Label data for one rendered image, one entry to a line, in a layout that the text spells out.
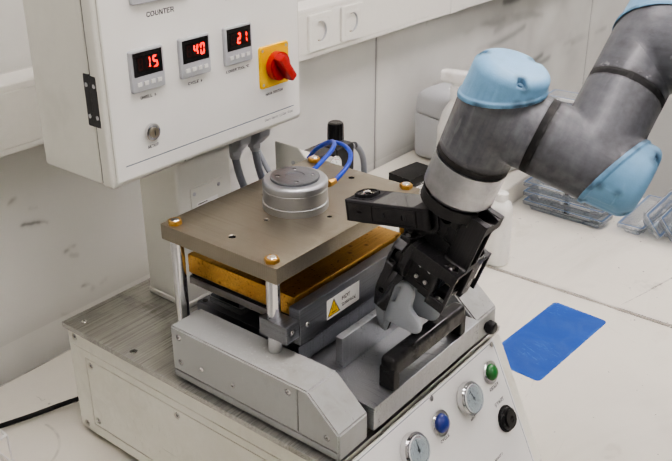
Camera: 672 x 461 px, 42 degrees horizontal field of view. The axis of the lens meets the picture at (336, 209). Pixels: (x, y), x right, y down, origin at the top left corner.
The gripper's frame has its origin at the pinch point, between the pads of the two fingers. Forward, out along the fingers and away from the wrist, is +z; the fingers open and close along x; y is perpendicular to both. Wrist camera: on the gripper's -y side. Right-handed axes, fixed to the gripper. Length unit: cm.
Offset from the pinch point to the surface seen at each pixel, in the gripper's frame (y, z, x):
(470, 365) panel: 9.5, 5.8, 8.9
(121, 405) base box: -21.9, 25.3, -17.0
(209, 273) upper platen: -18.4, 2.4, -10.2
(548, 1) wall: -58, 18, 168
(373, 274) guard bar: -4.1, -2.5, 1.9
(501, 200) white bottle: -13, 17, 63
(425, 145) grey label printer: -43, 34, 90
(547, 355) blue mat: 12.2, 22.5, 40.3
